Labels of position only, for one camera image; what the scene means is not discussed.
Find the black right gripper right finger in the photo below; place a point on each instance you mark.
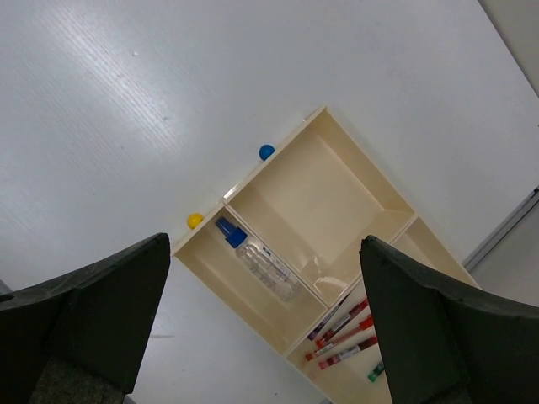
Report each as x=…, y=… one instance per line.
x=444, y=341

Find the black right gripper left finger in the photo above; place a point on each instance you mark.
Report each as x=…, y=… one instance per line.
x=81, y=337

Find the red ballpoint pen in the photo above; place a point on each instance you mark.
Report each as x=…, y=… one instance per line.
x=361, y=327

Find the small glue bottle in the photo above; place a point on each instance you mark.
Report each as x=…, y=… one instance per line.
x=270, y=270

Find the green gel pen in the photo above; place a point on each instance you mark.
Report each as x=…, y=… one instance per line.
x=376, y=372

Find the red gel pen clear cap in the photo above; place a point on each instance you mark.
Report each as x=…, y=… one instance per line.
x=341, y=323

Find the purple gel pen clear cap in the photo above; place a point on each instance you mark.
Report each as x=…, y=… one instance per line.
x=320, y=326

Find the yellow pushpin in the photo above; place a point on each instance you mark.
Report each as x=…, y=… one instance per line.
x=194, y=220

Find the cream compartment tray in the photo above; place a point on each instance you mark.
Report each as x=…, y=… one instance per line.
x=312, y=203

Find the blue pushpin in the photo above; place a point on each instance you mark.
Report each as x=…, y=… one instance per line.
x=266, y=151

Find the aluminium frame rail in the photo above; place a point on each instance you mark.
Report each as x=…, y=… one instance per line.
x=501, y=231

